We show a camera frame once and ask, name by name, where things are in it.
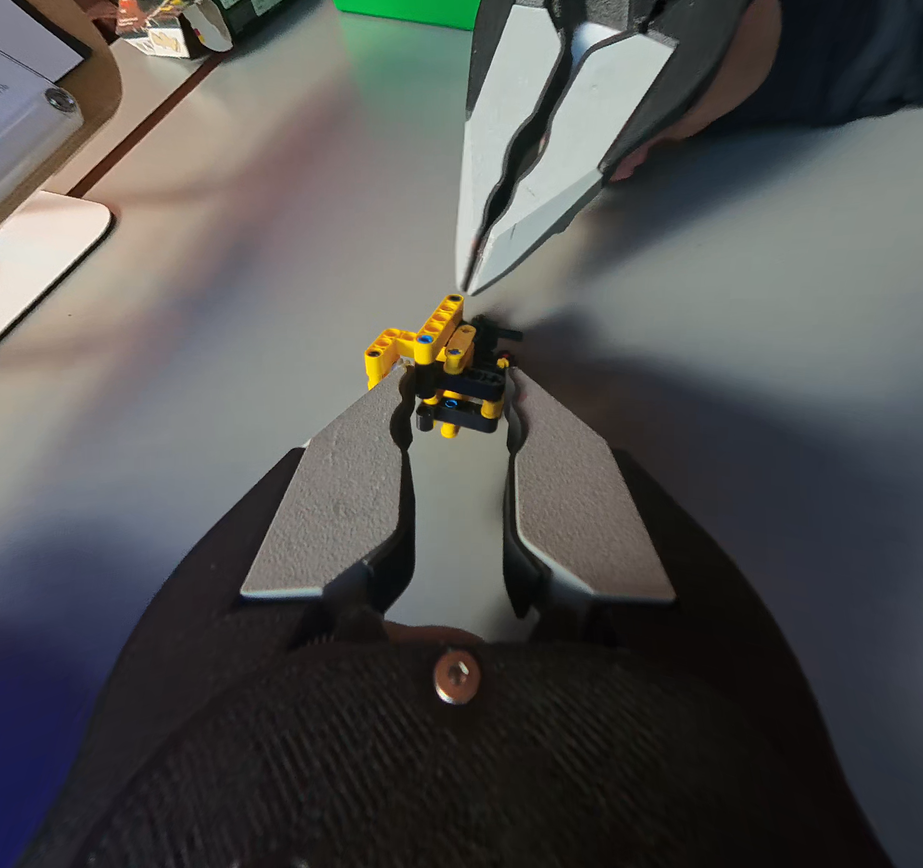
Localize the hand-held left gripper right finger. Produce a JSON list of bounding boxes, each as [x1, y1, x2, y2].
[[502, 366, 677, 620]]

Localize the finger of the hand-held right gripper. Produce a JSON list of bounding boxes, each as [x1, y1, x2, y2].
[[457, 2, 571, 295], [469, 20, 680, 298]]

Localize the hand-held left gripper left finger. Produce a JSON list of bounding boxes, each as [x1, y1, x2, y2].
[[240, 363, 418, 616]]

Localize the yellow and black lego assembly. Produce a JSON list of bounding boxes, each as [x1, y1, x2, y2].
[[364, 293, 525, 440]]

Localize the person's right forearm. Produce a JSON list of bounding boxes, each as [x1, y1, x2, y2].
[[703, 0, 923, 137]]

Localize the person's right hand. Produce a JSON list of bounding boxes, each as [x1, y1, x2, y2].
[[611, 0, 786, 182]]

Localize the white flat stand base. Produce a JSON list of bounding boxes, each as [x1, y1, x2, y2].
[[0, 190, 115, 339]]

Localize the rounded wooden board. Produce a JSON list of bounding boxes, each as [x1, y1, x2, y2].
[[0, 0, 124, 223]]

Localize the silver bracket with screw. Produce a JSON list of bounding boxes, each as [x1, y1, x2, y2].
[[0, 87, 85, 201]]

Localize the white panel with black frame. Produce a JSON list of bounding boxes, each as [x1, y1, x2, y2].
[[0, 0, 93, 86]]

